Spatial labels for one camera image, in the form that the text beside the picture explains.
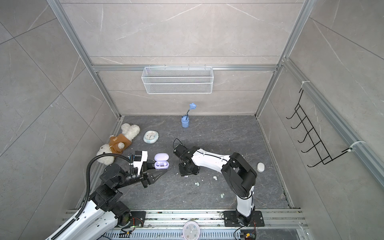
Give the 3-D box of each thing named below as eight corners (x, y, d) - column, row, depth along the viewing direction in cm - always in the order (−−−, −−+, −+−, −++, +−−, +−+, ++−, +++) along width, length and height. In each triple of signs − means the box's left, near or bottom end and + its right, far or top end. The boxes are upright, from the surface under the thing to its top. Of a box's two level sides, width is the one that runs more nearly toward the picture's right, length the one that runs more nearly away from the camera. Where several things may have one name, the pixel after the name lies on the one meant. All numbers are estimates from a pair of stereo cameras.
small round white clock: (143, 143, 105) (141, 141, 102) (146, 132, 111) (144, 130, 109) (157, 143, 105) (156, 141, 102) (159, 132, 111) (159, 130, 109)
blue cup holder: (181, 128, 114) (181, 120, 107) (182, 124, 117) (181, 116, 110) (189, 128, 114) (188, 120, 107) (189, 124, 117) (188, 116, 110)
